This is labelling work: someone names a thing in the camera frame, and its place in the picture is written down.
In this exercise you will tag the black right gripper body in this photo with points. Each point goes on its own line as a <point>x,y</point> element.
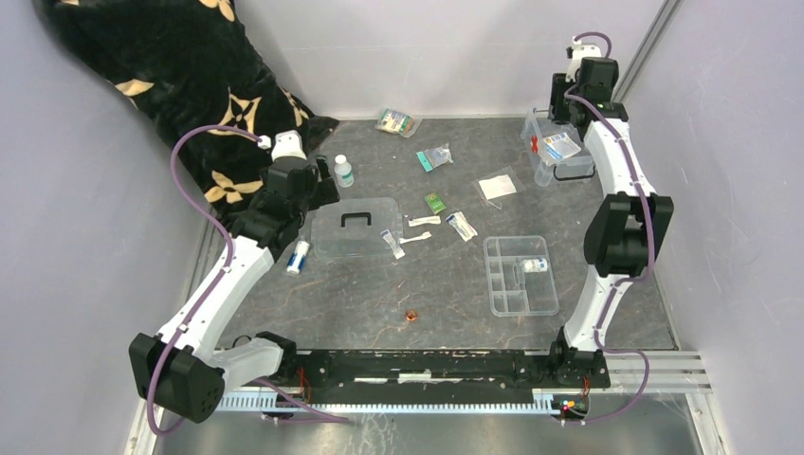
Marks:
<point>560,104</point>

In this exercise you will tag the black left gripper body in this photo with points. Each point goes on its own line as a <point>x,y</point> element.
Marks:
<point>323,192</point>

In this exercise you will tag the white bottle green label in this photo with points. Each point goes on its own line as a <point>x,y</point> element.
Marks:
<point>343,171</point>

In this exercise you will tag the white blue medicine card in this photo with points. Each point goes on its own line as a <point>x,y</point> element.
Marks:
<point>558,147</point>

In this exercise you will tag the clear plastic storage box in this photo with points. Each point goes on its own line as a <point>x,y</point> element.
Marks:
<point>579,167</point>

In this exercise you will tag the blue white bandage roll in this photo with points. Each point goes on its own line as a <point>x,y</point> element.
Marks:
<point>296,262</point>

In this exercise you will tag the teal item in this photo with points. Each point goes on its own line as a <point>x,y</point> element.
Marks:
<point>433,158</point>

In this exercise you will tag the small green packet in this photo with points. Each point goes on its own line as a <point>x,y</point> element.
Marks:
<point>435,203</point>

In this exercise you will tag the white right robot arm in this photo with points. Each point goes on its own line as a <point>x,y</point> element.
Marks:
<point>622,243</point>

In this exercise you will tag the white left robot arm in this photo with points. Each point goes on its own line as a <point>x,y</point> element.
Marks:
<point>179,368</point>

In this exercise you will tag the colourful bandage packet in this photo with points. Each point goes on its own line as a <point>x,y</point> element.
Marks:
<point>397,123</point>

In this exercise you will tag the white plaster strip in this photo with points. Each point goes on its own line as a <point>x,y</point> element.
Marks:
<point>421,221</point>

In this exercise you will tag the white blue wipe sachet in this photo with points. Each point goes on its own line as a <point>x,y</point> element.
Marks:
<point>395,247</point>

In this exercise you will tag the gauze pad in clear bag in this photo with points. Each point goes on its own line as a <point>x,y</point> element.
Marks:
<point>493,189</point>

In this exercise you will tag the black floral plush blanket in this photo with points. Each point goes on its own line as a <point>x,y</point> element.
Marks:
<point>189,67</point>

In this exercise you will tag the clear compartment organizer tray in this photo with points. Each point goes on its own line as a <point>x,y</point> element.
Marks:
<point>513,293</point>

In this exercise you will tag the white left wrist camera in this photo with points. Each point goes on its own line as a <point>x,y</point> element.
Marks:
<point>288,145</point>

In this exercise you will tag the clear box lid black handle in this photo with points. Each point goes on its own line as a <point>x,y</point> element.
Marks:
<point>354,228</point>

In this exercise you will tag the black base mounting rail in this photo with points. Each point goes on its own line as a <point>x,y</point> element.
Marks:
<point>435,377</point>

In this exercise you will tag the white slotted cable duct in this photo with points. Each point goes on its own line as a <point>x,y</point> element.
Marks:
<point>265,400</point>

